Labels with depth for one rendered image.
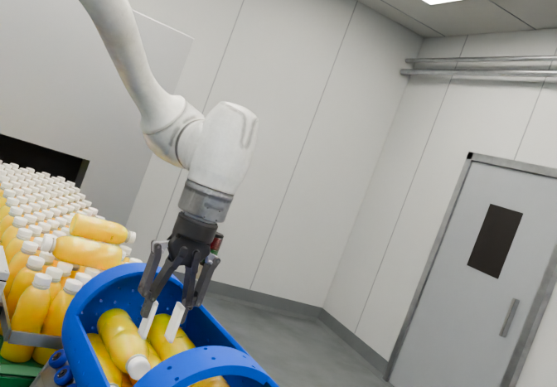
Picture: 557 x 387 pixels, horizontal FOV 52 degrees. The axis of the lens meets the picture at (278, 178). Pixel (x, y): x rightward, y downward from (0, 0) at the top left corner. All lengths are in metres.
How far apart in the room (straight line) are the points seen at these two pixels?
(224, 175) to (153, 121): 0.19
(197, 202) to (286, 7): 4.99
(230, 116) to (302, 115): 5.00
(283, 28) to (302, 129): 1.04
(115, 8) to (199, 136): 0.26
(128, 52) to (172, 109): 0.17
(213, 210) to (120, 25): 0.34
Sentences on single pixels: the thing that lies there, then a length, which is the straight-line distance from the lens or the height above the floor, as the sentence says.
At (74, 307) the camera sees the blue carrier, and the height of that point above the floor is 1.12.
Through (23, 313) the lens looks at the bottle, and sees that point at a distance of 1.46.
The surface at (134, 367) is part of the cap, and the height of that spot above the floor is 1.11.
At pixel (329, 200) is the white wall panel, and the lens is 6.28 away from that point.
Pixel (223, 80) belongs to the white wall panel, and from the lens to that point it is 5.64.
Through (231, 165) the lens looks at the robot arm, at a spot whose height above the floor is 1.51.
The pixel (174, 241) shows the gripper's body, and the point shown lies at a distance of 1.02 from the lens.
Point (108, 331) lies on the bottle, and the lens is 1.20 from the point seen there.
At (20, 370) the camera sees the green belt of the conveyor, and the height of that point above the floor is 0.89.
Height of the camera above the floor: 1.55
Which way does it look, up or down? 2 degrees down
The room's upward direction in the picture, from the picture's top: 20 degrees clockwise
